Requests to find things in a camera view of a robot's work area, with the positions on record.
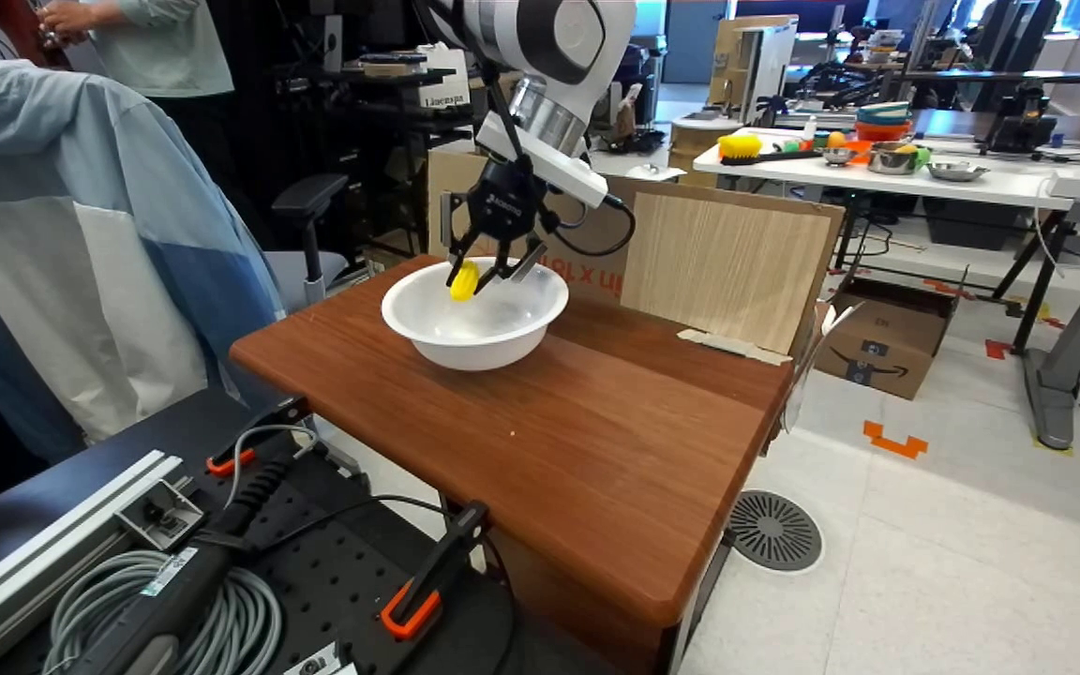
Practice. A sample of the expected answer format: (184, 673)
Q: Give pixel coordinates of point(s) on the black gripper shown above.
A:
(510, 205)

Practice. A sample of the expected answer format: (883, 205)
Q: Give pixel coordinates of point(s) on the yellow banana toy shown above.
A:
(463, 283)

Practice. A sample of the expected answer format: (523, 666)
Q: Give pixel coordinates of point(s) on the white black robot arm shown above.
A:
(542, 31)

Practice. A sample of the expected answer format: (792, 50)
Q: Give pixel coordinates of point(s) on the white plastic basin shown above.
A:
(479, 337)

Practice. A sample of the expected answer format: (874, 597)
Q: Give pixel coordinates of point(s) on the grey office chair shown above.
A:
(308, 218)

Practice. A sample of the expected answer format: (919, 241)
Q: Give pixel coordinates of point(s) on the brown cardboard panel red print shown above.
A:
(730, 266)

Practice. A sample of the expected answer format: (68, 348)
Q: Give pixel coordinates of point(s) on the standing person pale shirt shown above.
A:
(165, 50)

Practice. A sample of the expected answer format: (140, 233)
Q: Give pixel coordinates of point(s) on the round floor drain grate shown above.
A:
(773, 530)

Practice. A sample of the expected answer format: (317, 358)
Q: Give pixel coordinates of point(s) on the cardboard box on floor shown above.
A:
(883, 337)

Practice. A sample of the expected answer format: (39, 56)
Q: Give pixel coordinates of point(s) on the orange teal stacked container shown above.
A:
(883, 136)

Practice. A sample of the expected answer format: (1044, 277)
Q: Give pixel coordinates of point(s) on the robot operator person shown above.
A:
(64, 248)

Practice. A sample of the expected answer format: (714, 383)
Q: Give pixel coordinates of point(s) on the grey bowl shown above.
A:
(954, 171)

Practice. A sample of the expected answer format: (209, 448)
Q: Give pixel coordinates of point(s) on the white background desk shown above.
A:
(1003, 188)

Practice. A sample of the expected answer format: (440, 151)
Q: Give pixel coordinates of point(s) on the grey metal stand base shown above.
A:
(1072, 362)

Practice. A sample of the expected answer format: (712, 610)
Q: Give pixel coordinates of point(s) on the white wrist mount plate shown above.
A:
(559, 171)

